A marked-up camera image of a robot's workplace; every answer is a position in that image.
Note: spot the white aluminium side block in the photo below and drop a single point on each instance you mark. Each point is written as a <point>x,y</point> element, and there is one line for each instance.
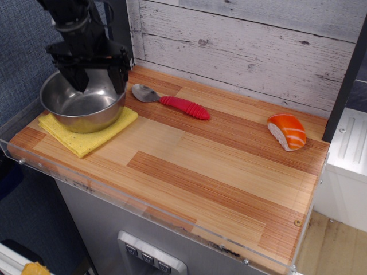
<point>341,194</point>

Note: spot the red handled metal spoon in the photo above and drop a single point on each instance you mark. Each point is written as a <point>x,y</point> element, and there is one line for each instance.
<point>147,95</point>

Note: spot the yellow object bottom left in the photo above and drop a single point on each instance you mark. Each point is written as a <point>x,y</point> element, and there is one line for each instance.
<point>35,268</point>

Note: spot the silver toy fridge cabinet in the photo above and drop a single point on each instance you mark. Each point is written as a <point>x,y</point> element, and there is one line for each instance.
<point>99,218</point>

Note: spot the yellow folded cloth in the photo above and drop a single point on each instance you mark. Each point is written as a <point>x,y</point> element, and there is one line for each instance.
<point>82,144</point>

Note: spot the black right frame post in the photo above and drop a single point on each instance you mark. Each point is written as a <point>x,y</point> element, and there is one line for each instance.
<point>346,86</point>

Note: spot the black frame post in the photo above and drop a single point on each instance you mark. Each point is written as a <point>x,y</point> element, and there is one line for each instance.
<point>346,86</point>
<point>120,27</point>

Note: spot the salmon nigiri sushi toy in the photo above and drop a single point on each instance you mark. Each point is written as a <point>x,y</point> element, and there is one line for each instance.
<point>287,130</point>

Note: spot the grey dispenser button panel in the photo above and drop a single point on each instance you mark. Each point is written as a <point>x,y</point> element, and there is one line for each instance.
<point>145,258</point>

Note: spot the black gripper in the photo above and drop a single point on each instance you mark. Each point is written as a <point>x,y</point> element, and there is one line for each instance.
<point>86,46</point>

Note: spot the black left frame post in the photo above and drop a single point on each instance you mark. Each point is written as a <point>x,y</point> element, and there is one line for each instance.
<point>120,27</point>

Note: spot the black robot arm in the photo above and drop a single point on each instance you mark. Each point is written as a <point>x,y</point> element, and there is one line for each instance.
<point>73,12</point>

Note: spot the silver metal bowl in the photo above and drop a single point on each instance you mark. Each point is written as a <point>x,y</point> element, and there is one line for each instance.
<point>95,109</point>

